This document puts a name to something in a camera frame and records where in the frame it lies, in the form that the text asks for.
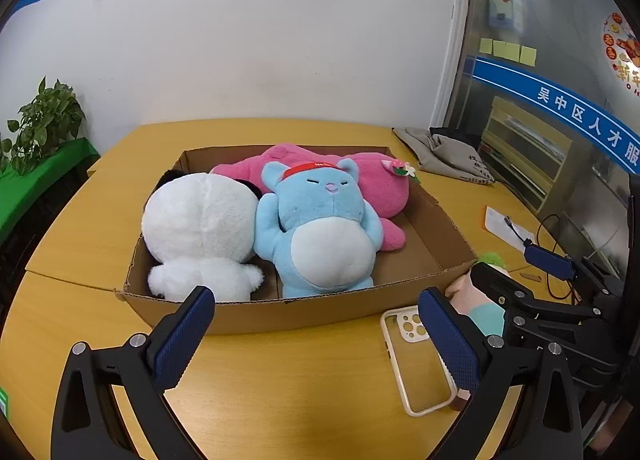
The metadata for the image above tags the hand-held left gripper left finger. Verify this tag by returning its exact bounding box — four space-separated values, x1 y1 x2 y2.
50 285 217 460

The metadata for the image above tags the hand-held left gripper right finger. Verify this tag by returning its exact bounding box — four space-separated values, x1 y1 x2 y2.
418 287 585 460

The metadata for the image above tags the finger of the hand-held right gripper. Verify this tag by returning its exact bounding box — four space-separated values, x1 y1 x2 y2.
523 243 623 306
471 263 621 383

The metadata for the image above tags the pink teal green-haired plush toy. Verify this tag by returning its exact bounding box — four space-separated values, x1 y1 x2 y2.
445 251 511 336

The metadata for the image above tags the cardboard box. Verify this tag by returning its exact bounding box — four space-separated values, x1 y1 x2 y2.
114 144 478 336

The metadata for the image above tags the white plush toy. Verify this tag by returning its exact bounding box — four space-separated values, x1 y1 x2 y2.
141 169 266 302

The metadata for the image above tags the pink bear plush toy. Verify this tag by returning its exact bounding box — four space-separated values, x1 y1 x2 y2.
210 143 418 253

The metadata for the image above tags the blue plush toy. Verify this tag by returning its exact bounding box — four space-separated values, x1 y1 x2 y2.
253 157 385 298

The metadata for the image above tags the cream phone case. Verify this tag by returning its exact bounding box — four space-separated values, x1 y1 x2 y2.
380 305 458 417

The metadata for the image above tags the white paper sheet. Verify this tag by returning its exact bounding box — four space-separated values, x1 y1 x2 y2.
484 205 538 248

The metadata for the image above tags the wooden shelf unit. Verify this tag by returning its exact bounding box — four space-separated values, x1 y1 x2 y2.
480 95 573 216

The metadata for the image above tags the grey cloth bag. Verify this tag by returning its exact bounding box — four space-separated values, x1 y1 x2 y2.
392 126 496 186

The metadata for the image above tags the blue banner strip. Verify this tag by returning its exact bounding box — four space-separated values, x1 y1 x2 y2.
472 55 640 173

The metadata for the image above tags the green cloth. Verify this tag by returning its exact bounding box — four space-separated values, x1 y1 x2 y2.
0 137 101 236

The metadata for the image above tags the red festive window sticker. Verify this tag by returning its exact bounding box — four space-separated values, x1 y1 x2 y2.
601 12 640 91

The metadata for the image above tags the potted green plant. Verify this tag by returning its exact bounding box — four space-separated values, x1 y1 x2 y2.
0 75 87 176

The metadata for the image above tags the black cable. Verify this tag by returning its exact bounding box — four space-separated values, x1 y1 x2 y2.
504 213 618 302

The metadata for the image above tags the grey metal door frame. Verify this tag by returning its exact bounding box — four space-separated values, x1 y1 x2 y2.
430 0 488 128

